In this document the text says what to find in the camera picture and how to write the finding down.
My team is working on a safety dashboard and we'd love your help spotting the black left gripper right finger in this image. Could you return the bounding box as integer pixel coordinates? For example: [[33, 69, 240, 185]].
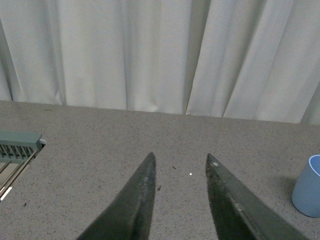
[[205, 154, 306, 240]]

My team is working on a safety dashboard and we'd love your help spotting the blue plastic cup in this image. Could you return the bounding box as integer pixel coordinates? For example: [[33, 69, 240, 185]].
[[291, 154, 320, 218]]

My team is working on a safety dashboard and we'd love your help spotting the green chopstick holder rack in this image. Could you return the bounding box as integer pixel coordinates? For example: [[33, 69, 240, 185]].
[[0, 130, 44, 164]]

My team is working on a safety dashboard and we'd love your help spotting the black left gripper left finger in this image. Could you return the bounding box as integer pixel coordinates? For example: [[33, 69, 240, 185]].
[[78, 152, 156, 240]]

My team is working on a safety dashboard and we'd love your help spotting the white pleated curtain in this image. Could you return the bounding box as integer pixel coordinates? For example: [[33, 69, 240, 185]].
[[0, 0, 320, 124]]

